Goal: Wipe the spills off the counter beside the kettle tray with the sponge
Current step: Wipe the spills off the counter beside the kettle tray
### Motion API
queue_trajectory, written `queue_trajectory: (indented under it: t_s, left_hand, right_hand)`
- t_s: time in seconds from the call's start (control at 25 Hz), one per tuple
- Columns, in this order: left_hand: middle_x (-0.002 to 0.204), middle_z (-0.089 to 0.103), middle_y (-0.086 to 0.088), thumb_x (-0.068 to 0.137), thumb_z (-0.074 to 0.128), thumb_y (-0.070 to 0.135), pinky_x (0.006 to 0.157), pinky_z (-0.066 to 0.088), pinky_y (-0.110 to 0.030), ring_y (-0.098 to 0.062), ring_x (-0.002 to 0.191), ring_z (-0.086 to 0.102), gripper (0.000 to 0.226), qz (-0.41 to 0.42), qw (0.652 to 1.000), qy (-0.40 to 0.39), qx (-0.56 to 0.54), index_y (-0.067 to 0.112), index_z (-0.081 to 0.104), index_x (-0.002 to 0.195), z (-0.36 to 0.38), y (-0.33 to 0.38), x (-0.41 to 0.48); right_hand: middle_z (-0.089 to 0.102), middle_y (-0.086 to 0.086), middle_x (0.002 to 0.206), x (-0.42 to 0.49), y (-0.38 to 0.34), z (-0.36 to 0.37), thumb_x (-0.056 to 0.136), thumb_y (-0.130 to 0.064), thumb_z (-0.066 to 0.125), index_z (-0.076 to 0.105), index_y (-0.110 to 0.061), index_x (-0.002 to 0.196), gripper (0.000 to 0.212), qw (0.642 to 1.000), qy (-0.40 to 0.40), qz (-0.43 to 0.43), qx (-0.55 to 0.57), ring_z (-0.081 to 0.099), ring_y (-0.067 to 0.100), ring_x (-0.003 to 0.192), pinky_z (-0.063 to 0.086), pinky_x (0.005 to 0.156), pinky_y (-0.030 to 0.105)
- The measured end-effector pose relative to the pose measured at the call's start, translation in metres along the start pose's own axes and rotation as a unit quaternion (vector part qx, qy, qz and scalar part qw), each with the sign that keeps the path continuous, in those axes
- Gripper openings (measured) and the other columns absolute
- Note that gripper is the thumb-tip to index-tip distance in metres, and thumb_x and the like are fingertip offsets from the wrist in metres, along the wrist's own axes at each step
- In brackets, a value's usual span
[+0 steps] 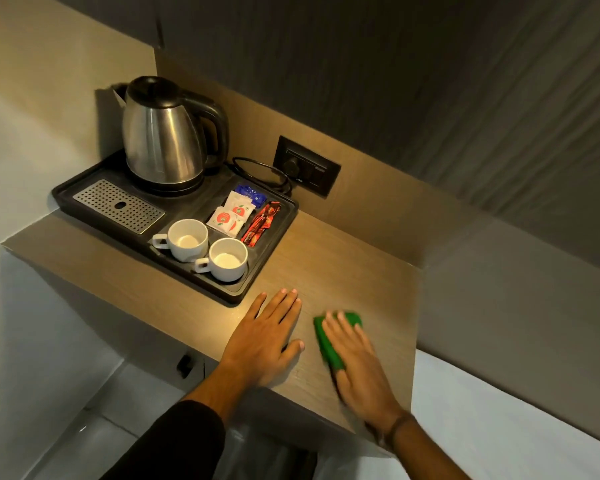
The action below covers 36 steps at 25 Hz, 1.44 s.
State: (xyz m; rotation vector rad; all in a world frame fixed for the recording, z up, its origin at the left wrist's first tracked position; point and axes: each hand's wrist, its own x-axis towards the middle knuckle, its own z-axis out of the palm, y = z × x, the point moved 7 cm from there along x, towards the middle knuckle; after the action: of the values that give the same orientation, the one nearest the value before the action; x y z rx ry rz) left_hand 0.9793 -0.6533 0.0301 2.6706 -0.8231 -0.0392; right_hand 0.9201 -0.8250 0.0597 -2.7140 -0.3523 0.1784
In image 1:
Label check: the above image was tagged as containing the white ceramic cup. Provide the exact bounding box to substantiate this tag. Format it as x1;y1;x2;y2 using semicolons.
194;238;249;283
151;219;210;263

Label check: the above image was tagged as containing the green cleaning cloth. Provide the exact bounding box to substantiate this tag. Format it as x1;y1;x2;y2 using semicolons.
313;311;364;374

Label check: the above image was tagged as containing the black kettle base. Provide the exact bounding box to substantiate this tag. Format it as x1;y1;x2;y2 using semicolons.
128;170;207;197

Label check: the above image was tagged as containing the person's right hand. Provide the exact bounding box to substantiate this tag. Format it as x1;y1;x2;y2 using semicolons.
321;311;407;431

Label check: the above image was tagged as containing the black power cable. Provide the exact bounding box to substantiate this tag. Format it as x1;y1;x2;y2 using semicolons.
229;157;295;196

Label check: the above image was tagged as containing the bin with clear plastic liner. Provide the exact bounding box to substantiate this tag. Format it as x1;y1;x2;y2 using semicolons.
212;417;333;480

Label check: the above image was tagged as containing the person's right forearm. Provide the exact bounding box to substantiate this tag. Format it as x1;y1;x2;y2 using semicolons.
380;414;473;480

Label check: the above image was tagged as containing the black plastic tray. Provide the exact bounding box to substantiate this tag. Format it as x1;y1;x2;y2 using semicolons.
51;149;300;306

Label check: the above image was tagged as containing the black wall socket panel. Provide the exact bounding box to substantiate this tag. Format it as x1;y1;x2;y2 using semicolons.
272;135;342;198

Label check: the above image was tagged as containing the person's left hand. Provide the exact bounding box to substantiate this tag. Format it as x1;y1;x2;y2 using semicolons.
219;288;306;390

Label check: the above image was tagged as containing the perforated metal drip grate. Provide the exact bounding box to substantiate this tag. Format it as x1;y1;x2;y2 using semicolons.
72;179;166;235

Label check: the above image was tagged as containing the red stick sachet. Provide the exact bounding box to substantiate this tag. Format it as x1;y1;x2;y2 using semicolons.
240;203;273;244
249;201;282;247

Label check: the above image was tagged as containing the blue sachet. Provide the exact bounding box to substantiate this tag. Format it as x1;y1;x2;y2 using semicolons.
233;183;268;208

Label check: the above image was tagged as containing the stainless steel electric kettle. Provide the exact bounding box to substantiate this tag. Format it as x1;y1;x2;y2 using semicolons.
112;76;230;191

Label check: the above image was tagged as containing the person's left forearm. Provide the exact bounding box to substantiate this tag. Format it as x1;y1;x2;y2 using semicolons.
100;362;248;480

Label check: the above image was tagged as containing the white sachet with red print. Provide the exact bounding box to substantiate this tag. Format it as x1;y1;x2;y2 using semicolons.
223;190;257;218
205;206;246;239

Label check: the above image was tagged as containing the dark wristband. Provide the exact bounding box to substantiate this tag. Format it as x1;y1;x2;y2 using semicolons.
383;412;417;448

